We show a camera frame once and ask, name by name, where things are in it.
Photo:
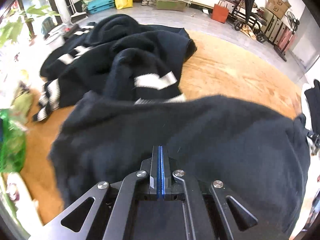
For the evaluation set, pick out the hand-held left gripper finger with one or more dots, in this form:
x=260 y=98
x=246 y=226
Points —
x=163 y=175
x=157 y=165

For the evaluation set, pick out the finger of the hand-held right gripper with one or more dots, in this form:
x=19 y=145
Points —
x=315 y=140

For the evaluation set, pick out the dark navy sweatpants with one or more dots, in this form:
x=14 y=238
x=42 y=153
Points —
x=200 y=135

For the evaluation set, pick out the black folded garment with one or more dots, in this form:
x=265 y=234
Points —
x=314 y=97

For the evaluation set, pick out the black white-striped jacket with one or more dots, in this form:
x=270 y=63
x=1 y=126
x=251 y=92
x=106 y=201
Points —
x=125 y=60

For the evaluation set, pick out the black standing fan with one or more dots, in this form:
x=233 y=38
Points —
x=292 y=20

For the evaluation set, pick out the olive suitcase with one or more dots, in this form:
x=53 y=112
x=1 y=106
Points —
x=273 y=25

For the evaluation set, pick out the black folding cart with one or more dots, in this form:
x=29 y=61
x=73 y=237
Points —
x=250 y=22

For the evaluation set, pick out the printed cardboard box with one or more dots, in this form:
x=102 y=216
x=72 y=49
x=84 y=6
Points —
x=276 y=6

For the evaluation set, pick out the green plastic basket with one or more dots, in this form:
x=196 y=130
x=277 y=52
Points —
x=12 y=142

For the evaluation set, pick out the orange paper bag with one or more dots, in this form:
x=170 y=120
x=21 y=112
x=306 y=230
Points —
x=220 y=13

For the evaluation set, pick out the green box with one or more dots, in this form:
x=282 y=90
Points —
x=171 y=5

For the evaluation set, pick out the beige shoe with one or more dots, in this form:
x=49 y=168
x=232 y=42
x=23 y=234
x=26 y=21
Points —
x=152 y=3
x=145 y=2

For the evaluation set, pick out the grey broom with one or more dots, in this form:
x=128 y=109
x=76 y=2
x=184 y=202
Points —
x=80 y=16

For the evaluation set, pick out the teal suitcase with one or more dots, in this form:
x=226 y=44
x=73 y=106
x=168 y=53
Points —
x=100 y=3

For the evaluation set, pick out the potted green plant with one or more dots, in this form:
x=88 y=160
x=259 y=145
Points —
x=15 y=27

